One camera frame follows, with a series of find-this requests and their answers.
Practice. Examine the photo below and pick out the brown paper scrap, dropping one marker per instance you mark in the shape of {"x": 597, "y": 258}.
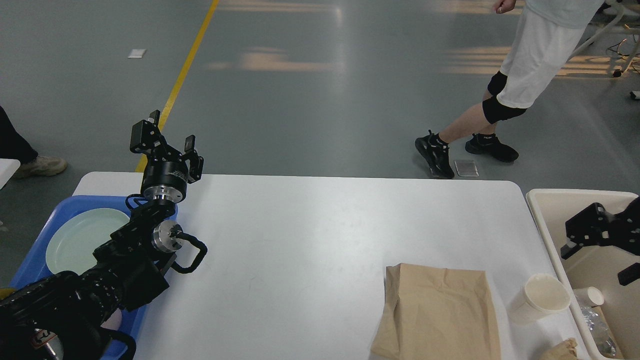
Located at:
{"x": 565, "y": 350}

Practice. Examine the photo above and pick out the small paper cup in bin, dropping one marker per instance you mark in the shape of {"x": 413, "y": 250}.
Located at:
{"x": 589, "y": 296}

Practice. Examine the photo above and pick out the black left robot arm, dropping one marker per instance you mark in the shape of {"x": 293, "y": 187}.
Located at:
{"x": 60, "y": 317}

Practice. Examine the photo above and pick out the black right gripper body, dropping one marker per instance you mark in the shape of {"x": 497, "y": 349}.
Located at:
{"x": 629, "y": 228}

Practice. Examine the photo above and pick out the person at left edge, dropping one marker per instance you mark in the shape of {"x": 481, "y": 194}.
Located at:
{"x": 15, "y": 147}

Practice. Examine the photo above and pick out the beige plastic bin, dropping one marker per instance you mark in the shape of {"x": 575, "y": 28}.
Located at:
{"x": 592, "y": 266}

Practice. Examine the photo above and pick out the pink mug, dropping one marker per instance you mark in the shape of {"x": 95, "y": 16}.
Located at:
{"x": 113, "y": 322}

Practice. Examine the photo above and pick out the brown paper bag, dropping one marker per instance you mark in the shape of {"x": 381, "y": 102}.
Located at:
{"x": 437, "y": 314}

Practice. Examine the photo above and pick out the dark teal mug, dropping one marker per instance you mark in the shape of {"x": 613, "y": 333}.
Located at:
{"x": 5, "y": 292}

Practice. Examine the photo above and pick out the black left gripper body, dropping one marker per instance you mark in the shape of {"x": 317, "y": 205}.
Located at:
{"x": 165, "y": 178}

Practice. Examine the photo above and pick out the white paper cup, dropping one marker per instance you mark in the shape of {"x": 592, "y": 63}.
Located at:
{"x": 542, "y": 295}

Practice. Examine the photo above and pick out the right floor metal plate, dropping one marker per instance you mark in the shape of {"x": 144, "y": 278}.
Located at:
{"x": 466, "y": 168}

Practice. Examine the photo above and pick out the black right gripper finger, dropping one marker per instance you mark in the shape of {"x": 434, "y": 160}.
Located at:
{"x": 630, "y": 274}
{"x": 592, "y": 226}

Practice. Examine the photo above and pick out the green plate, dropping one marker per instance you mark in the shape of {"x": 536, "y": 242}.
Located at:
{"x": 71, "y": 247}

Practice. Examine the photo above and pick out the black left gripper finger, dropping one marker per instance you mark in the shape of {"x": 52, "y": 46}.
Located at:
{"x": 146, "y": 139}
{"x": 193, "y": 161}

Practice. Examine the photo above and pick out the white chair frame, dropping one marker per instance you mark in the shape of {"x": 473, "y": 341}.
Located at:
{"x": 616, "y": 19}

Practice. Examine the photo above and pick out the white side table corner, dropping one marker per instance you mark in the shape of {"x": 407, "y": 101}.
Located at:
{"x": 8, "y": 168}

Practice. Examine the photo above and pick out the blue plastic tray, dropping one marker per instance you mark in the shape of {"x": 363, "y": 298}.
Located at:
{"x": 34, "y": 266}

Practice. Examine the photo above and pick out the person in white shirt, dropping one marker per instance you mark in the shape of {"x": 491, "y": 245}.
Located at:
{"x": 547, "y": 33}

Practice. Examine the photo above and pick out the brown cardboard in bin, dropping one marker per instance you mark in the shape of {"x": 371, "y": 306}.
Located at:
{"x": 612, "y": 330}

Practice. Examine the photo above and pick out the clear plastic wrapper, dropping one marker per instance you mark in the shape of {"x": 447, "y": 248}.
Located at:
{"x": 599, "y": 329}

